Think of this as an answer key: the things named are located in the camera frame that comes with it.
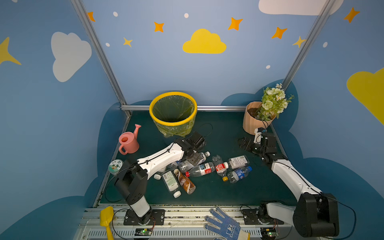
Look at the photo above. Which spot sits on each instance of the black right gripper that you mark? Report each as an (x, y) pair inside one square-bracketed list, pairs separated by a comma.
[(250, 144)]

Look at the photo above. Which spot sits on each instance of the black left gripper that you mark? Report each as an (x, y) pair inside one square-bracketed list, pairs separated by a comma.
[(194, 157)]

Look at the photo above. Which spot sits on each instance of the black white label bottle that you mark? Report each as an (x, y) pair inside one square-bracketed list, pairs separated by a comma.
[(193, 161)]

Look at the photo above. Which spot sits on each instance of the white label square bottle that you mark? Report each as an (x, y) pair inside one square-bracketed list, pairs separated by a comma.
[(238, 162)]

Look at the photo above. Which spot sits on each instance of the green label bottle white cap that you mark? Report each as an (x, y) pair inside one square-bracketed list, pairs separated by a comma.
[(171, 183)]

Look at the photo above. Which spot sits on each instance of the brown coffee drink bottle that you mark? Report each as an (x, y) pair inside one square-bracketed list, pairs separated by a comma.
[(185, 182)]

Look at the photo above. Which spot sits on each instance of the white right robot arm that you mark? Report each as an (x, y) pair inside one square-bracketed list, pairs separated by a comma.
[(315, 214)]

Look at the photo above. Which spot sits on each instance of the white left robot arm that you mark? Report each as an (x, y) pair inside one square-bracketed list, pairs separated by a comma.
[(131, 181)]

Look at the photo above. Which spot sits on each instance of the yellow rim waste bin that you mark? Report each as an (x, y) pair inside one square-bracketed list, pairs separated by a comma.
[(174, 113)]

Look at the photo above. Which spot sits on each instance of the red cap water bottle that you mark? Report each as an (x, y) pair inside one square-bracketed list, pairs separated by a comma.
[(201, 170)]

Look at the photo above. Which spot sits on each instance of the blue label pepsi bottle left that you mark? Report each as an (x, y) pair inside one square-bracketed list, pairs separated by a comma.
[(173, 166)]

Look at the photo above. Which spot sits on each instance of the pink ribbed flower pot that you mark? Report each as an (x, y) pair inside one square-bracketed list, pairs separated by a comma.
[(250, 123)]

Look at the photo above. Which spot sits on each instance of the yellow cap red label bottle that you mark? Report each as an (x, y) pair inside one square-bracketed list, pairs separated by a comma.
[(220, 167)]

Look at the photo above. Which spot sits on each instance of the blue cap pepsi bottle right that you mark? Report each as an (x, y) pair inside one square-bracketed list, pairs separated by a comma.
[(239, 174)]

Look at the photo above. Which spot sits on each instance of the white green artificial flowers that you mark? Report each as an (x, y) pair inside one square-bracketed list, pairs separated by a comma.
[(274, 102)]

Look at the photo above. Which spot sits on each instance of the pink watering can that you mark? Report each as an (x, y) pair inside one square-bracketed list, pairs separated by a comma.
[(129, 142)]

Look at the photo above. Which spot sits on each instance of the round green lid jar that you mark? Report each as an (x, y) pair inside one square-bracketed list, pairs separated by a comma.
[(115, 166)]

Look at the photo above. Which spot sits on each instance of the blue dotted work glove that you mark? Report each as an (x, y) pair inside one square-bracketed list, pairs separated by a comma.
[(224, 226)]

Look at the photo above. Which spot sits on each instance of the yellow toy shovel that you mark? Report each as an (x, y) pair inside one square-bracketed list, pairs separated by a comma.
[(106, 217)]

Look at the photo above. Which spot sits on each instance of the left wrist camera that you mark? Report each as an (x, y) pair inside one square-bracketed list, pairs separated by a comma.
[(196, 140)]

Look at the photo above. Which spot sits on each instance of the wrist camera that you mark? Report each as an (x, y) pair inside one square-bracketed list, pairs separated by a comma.
[(196, 140), (258, 135)]

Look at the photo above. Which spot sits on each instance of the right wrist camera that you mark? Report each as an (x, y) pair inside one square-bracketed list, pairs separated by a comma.
[(258, 135)]

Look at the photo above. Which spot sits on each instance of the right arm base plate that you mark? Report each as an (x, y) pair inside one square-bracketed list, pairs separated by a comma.
[(255, 216)]

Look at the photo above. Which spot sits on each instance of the aluminium back frame rail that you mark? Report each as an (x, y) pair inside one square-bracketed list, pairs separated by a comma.
[(199, 108)]

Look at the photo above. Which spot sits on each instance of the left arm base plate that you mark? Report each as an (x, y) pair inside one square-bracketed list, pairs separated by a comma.
[(156, 216)]

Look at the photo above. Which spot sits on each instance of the left aluminium frame post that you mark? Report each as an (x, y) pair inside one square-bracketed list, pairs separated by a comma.
[(87, 24)]

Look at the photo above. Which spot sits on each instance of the aluminium frame post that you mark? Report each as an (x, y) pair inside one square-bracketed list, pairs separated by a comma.
[(87, 24), (311, 38)]

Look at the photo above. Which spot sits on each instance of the right aluminium frame post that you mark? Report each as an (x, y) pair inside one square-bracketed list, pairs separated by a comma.
[(311, 38)]

